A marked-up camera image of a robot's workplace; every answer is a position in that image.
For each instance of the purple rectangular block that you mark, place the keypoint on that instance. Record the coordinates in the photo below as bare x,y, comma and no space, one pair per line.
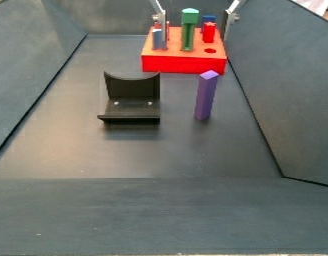
206,94

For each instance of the light blue grey peg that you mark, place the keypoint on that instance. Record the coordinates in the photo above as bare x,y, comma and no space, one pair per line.
159,41

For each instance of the red star peg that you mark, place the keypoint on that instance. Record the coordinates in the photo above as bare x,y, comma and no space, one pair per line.
208,32

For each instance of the left metal camera bracket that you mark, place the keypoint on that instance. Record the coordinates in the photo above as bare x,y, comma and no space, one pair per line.
160,14

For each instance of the metal camera bracket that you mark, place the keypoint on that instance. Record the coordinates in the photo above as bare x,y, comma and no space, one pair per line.
160,14
230,16

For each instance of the black curved holder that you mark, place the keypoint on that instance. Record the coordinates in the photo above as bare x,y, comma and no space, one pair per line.
133,98

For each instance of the right metal camera bracket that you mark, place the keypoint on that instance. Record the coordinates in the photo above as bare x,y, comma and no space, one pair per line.
230,16

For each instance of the red peg board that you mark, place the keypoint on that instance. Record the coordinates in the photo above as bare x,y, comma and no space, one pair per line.
207,57

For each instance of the tall green triangular peg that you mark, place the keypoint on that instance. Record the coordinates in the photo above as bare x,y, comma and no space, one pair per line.
189,18

